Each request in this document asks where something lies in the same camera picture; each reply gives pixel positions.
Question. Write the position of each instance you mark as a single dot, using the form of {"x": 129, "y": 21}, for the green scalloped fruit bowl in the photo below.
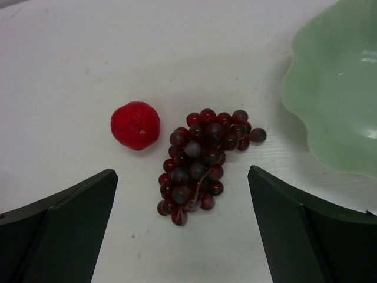
{"x": 331, "y": 86}

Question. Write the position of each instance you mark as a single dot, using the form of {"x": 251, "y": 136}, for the dark red fake grapes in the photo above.
{"x": 192, "y": 175}

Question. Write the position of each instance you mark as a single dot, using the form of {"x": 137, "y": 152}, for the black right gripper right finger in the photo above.
{"x": 308, "y": 239}

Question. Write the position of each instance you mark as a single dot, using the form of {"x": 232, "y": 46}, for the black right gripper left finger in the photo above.
{"x": 58, "y": 238}

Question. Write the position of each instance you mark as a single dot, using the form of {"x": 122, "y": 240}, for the red fake apple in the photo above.
{"x": 136, "y": 125}

